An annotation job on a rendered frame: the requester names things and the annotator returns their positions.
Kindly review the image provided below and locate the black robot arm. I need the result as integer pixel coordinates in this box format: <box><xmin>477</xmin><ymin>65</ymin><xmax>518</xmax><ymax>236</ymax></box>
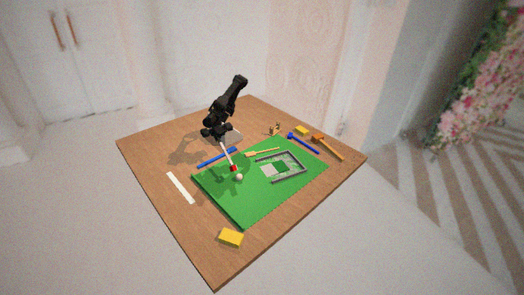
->
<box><xmin>202</xmin><ymin>75</ymin><xmax>248</xmax><ymax>137</ymax></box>

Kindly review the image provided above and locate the white flat bar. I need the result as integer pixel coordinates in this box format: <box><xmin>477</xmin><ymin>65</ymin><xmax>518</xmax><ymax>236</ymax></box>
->
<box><xmin>166</xmin><ymin>171</ymin><xmax>196</xmax><ymax>205</ymax></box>

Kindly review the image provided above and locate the green flat mat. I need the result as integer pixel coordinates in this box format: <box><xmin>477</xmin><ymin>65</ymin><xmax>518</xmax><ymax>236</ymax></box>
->
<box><xmin>195</xmin><ymin>134</ymin><xmax>330</xmax><ymax>231</ymax></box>

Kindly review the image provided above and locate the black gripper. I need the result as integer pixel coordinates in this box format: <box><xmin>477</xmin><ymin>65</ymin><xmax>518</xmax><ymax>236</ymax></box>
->
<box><xmin>200</xmin><ymin>119</ymin><xmax>233</xmax><ymax>142</ymax></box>

